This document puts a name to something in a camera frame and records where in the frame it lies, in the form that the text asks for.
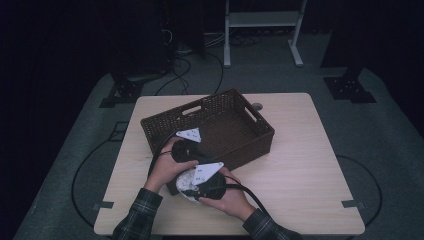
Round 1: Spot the left hand-held gripper cable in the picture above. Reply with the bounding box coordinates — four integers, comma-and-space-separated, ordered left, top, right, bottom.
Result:
148, 130, 179, 176

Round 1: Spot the hand-held gripper cable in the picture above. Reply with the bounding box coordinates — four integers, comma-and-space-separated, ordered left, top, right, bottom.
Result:
148, 130, 179, 176
219, 182, 269, 216

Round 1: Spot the curved black floor cable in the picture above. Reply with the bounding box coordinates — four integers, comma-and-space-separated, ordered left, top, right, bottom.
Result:
204, 51, 224, 95

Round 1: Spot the right hand-held gripper cable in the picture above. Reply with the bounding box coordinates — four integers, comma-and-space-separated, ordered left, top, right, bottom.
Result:
219, 182, 269, 216

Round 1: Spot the black floor cable loop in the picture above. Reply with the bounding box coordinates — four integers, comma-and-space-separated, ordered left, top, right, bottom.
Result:
335, 154, 383, 228
70, 138, 116, 229

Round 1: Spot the black stand base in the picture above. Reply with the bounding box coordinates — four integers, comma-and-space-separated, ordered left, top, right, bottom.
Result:
98, 66, 168, 109
320, 49, 378, 104

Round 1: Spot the brown woven basket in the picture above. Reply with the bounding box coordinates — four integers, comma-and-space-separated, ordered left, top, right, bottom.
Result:
140, 88, 276, 197

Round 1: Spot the black floor tape outline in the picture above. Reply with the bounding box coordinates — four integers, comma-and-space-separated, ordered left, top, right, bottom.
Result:
109, 121, 130, 143

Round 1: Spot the person's left hand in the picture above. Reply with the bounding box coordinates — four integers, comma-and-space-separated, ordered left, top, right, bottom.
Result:
143, 136, 200, 194

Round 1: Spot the tangled black floor cable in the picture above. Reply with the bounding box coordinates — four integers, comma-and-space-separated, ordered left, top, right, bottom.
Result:
154, 56, 193, 96

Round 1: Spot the white metal stand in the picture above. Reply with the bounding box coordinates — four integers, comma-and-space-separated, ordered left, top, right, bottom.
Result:
223, 0, 308, 68

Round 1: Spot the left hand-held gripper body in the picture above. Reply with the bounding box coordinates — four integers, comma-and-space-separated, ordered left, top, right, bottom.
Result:
170, 127, 203, 164

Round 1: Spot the person's right hand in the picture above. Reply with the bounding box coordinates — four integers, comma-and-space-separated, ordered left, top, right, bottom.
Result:
198, 166, 256, 223

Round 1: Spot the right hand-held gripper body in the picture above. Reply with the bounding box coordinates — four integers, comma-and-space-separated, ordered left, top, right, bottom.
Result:
192, 161, 228, 201

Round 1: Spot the grey floor tape strip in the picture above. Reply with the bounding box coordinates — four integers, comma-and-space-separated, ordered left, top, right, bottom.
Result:
341, 199, 364, 209
93, 200, 115, 211

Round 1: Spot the cable bundle under stand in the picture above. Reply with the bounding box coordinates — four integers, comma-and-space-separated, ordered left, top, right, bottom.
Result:
204, 30, 264, 48

